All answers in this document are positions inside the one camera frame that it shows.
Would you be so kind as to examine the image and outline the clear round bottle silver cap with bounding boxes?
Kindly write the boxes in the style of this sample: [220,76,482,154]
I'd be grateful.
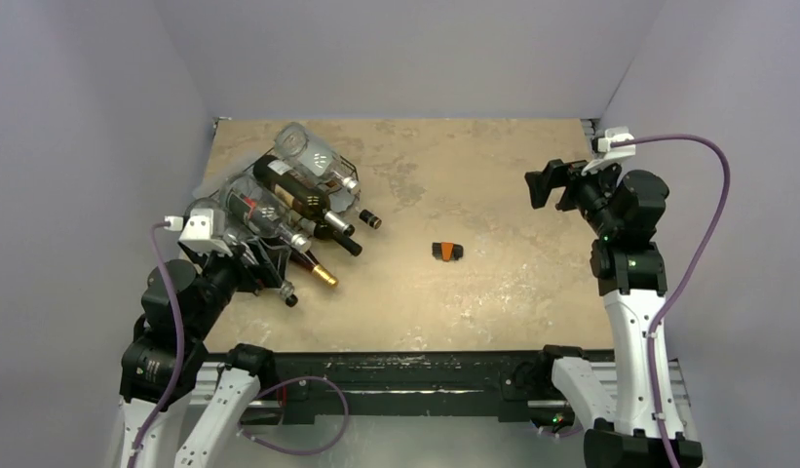
[218,173,312,254]

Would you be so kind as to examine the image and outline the dark green bottle silver foil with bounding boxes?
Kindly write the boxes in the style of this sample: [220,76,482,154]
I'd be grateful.
[251,154,355,236]

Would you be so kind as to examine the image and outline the tall clear bottle no cap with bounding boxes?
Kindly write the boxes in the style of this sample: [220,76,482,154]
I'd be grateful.
[179,198,298,307]

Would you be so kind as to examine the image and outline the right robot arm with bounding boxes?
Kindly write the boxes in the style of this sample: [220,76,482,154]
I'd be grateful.
[524,159,705,467]

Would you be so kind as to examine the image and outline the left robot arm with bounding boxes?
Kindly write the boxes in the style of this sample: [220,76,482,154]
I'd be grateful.
[120,244,281,467]

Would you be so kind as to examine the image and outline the red wine bottle gold foil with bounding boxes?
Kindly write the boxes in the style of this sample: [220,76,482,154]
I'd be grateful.
[289,249,339,288]

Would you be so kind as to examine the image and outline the dark bottle black cap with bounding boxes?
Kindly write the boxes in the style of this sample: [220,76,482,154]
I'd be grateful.
[313,222,362,256]

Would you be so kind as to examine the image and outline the clear flat bottle black cap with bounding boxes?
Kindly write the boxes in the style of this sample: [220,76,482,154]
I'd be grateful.
[329,191,382,230]

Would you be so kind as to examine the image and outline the top clear bottle silver cap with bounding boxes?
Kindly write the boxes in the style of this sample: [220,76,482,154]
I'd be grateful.
[274,122,360,195]

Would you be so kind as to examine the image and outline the orange hex key set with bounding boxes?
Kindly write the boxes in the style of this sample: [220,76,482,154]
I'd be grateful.
[432,242,464,262]

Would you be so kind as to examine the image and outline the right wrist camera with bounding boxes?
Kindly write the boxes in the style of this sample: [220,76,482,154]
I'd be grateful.
[582,127,636,176]

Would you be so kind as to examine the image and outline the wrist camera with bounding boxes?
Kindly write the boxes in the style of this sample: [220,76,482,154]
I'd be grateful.
[582,127,636,176]
[179,207,233,257]

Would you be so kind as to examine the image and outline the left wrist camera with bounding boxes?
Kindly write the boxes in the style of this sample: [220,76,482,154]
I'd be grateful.
[179,207,233,257]

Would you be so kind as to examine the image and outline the black wire wine rack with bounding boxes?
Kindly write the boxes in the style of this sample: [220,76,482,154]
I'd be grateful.
[193,151,362,288]

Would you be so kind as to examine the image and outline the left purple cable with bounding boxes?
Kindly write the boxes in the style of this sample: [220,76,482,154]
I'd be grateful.
[125,216,188,468]

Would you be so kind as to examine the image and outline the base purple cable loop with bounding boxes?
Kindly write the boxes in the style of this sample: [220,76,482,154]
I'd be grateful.
[236,376,351,457]

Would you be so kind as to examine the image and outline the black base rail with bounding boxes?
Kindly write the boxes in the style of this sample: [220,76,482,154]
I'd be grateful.
[206,348,614,428]

